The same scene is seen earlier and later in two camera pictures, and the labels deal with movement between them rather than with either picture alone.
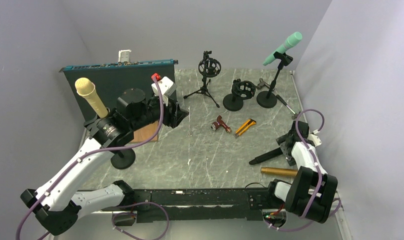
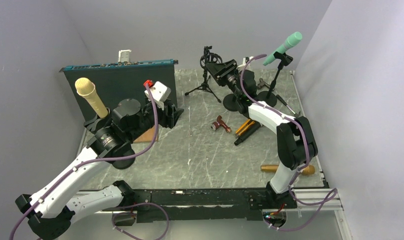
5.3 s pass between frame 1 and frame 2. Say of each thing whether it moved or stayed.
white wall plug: stayed
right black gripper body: moved
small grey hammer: stayed
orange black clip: stayed
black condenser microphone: moved
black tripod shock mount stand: moved
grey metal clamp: stayed
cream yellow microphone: stayed
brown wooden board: stayed
